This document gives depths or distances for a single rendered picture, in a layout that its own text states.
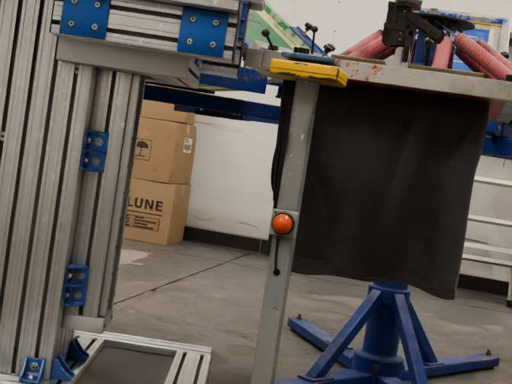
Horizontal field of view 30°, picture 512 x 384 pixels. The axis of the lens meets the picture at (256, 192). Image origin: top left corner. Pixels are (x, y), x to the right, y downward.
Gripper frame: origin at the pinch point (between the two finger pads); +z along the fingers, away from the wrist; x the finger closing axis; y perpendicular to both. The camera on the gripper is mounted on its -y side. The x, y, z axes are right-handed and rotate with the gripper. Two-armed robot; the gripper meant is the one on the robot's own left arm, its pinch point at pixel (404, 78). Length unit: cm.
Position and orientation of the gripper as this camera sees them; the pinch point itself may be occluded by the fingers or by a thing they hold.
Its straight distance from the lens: 259.2
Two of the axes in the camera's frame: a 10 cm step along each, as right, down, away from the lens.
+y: -9.7, -1.6, 2.1
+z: -1.5, 9.9, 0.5
